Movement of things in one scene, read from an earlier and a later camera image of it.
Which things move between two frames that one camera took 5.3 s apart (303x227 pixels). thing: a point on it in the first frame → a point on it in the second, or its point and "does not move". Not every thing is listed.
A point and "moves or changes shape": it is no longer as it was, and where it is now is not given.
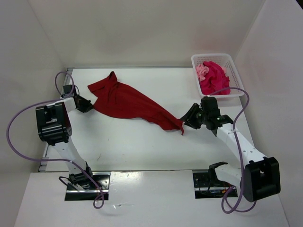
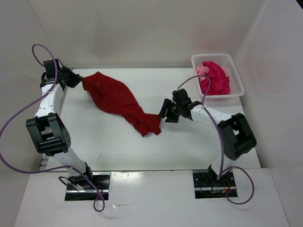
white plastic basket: (225, 60) does not move
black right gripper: (189, 117) → (165, 105)
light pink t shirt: (201, 71) does not move
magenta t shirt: (216, 82) does not move
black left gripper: (87, 105) → (75, 78)
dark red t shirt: (114, 99) moves or changes shape
